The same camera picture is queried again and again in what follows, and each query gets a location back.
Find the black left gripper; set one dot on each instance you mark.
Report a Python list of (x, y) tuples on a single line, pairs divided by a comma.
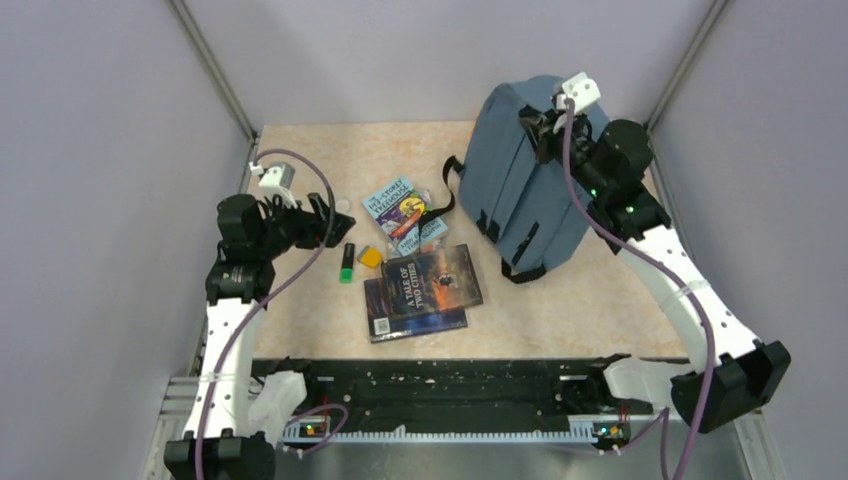
[(314, 224)]

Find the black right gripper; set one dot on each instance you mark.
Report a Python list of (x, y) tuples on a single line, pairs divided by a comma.
[(539, 128)]

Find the blue student backpack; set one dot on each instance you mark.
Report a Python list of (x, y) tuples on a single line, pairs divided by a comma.
[(523, 209)]

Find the colourful Treehouse book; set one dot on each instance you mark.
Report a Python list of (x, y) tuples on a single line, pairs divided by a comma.
[(397, 209)]

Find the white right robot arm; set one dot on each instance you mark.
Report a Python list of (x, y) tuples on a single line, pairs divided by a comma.
[(731, 371)]

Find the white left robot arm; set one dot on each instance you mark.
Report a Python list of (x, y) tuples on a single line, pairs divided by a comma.
[(230, 434)]

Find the orange yellow eraser block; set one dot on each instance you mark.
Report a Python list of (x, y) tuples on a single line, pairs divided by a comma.
[(370, 257)]

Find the green highlighter pen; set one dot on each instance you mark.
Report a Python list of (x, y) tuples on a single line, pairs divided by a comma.
[(347, 264)]

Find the dark book underneath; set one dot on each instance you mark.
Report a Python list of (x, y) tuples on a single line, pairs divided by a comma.
[(382, 328)]

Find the Tale of Two Cities book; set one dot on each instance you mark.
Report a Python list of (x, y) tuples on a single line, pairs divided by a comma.
[(434, 282)]

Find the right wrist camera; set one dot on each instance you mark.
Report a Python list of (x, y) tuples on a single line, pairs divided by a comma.
[(582, 90)]

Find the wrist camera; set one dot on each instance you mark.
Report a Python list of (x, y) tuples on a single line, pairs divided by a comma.
[(275, 181), (582, 90)]

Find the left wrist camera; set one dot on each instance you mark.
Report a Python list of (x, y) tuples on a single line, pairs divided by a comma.
[(275, 181)]

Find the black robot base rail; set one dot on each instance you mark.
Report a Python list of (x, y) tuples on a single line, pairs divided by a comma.
[(546, 400)]

